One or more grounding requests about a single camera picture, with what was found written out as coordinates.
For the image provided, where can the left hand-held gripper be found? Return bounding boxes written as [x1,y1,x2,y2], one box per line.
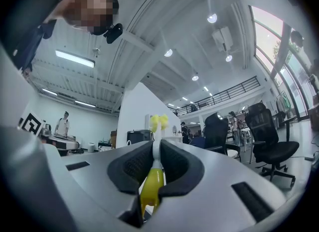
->
[16,111,47,138]

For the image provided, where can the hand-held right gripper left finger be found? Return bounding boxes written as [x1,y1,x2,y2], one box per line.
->
[60,140,155,228]

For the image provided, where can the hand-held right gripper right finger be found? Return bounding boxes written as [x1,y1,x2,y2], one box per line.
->
[149,139,288,232]

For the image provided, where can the yellow sponge brush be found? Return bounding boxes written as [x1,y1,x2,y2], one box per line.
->
[140,114,170,224]

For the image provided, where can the steel kettle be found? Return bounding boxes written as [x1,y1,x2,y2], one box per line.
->
[40,123,53,136]

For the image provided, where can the dark blue office chair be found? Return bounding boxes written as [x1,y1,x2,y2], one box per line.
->
[190,136,207,150]

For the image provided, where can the black equipment case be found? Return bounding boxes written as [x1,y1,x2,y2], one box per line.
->
[127,130,152,146]

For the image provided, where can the black office chair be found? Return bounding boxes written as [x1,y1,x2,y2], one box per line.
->
[203,113,242,162]
[244,102,300,190]

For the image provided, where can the long ceiling lamp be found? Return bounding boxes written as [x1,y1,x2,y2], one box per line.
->
[54,49,96,68]

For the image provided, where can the person's black shirt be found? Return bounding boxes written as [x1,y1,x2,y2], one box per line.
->
[0,0,77,77]

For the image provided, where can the black mezzanine railing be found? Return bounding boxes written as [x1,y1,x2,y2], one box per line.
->
[167,75,261,116]

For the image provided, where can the clothes rack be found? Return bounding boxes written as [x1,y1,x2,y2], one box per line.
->
[275,90,293,120]

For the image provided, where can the person's head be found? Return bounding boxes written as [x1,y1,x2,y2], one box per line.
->
[59,0,120,36]

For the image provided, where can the white ceiling air conditioner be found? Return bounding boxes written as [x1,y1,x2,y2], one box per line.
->
[211,26,234,52]

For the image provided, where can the black head-mounted camera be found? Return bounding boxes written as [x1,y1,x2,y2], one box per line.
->
[103,23,124,44]

